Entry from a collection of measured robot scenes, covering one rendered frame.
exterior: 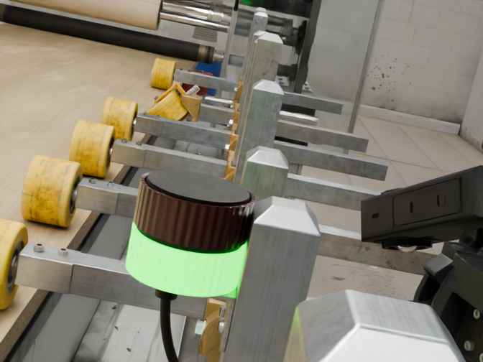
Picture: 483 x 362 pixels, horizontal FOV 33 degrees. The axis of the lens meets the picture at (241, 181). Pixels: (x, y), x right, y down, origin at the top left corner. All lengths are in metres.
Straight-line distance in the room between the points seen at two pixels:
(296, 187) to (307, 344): 1.06
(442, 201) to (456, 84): 9.18
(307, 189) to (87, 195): 0.38
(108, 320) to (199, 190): 1.04
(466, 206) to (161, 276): 0.15
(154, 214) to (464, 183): 0.15
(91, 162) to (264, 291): 0.81
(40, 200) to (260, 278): 0.58
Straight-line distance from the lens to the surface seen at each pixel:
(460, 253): 0.39
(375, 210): 0.46
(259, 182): 0.65
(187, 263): 0.39
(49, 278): 0.74
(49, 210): 0.97
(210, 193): 0.40
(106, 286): 0.74
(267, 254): 0.41
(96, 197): 0.97
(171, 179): 0.42
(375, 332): 0.16
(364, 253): 0.99
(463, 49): 9.55
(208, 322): 0.67
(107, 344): 1.36
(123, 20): 3.00
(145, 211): 0.40
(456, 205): 0.40
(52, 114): 1.64
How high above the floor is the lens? 1.23
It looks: 14 degrees down
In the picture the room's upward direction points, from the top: 12 degrees clockwise
